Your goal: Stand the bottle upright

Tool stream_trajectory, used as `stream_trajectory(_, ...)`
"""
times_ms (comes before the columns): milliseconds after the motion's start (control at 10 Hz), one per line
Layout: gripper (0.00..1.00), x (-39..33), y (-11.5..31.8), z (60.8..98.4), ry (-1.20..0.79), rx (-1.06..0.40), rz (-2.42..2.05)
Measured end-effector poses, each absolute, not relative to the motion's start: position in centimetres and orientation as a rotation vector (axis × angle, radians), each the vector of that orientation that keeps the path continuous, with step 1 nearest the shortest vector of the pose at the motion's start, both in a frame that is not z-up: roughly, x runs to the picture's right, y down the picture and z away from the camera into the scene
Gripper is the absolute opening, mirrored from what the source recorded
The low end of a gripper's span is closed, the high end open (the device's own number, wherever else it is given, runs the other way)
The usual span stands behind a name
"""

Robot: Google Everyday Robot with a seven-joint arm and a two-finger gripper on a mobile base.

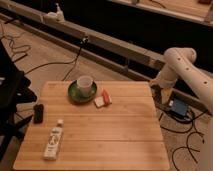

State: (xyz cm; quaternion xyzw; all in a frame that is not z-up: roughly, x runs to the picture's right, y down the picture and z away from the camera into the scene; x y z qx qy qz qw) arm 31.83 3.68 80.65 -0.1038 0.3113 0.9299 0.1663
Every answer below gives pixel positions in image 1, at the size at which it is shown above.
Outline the clear plastic bottle white label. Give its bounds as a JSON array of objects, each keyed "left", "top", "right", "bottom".
[{"left": 43, "top": 119, "right": 64, "bottom": 160}]

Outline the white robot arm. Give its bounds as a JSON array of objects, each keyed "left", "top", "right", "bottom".
[{"left": 150, "top": 47, "right": 213, "bottom": 171}]

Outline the orange and white small carton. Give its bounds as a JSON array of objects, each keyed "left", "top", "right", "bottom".
[{"left": 94, "top": 90, "right": 112, "bottom": 108}]

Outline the green plate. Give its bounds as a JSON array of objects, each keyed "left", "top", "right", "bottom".
[{"left": 68, "top": 81, "right": 97, "bottom": 103}]

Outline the white paper cup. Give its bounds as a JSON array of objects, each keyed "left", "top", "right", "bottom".
[{"left": 77, "top": 75, "right": 93, "bottom": 97}]

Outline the black small device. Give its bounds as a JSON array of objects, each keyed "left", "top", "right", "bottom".
[{"left": 33, "top": 104, "right": 44, "bottom": 124}]

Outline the blue box on floor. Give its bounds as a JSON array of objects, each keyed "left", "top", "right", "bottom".
[{"left": 169, "top": 99, "right": 188, "bottom": 117}]

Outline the white object on beam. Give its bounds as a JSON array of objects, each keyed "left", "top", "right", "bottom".
[{"left": 45, "top": 3, "right": 65, "bottom": 22}]

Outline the black chair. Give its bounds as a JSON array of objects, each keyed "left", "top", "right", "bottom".
[{"left": 0, "top": 40, "right": 37, "bottom": 161}]

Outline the black cable on floor left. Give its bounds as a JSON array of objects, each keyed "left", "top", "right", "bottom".
[{"left": 0, "top": 23, "right": 90, "bottom": 82}]

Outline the black cable on floor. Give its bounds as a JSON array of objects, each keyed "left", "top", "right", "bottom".
[
  {"left": 155, "top": 99, "right": 209, "bottom": 165},
  {"left": 0, "top": 23, "right": 90, "bottom": 82}
]

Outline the black cable on floor right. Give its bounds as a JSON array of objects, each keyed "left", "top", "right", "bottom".
[{"left": 155, "top": 99, "right": 209, "bottom": 165}]

